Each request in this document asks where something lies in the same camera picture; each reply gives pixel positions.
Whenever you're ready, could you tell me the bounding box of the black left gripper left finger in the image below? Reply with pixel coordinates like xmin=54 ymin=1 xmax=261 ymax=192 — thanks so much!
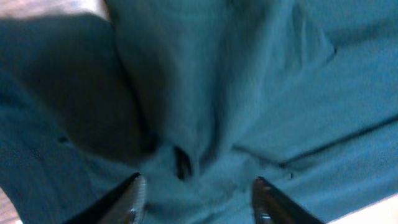
xmin=65 ymin=173 xmax=146 ymax=224

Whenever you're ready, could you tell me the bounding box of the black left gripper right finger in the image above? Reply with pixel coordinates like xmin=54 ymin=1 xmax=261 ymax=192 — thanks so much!
xmin=251 ymin=176 xmax=325 ymax=224

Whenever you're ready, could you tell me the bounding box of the black t-shirt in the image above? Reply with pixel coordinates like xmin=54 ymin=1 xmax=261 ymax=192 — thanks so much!
xmin=1 ymin=0 xmax=397 ymax=223

